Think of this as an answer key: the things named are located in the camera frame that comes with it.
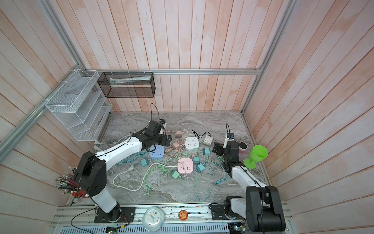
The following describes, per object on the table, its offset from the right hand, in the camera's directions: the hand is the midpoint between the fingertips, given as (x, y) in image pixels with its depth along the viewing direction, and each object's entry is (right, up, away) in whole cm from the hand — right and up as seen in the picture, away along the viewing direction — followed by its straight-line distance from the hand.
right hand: (222, 142), depth 90 cm
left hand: (-36, +2, -1) cm, 36 cm away
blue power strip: (-41, -8, +2) cm, 42 cm away
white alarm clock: (-40, -35, -20) cm, 57 cm away
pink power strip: (-24, -14, -3) cm, 28 cm away
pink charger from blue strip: (-30, -2, +6) cm, 31 cm away
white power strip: (-19, -1, +8) cm, 21 cm away
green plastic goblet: (+18, -5, -10) cm, 21 cm away
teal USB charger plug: (-16, -11, +1) cm, 20 cm away
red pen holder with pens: (-80, -17, -23) cm, 85 cm away
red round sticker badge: (-25, -35, -17) cm, 47 cm away
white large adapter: (-7, 0, +10) cm, 12 cm away
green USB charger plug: (-30, -19, -5) cm, 35 cm away
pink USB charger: (-28, +4, +14) cm, 32 cm away
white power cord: (-57, -16, -1) cm, 59 cm away
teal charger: (-50, -12, 0) cm, 51 cm away
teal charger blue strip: (-14, -15, -2) cm, 21 cm away
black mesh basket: (-66, +41, +14) cm, 79 cm away
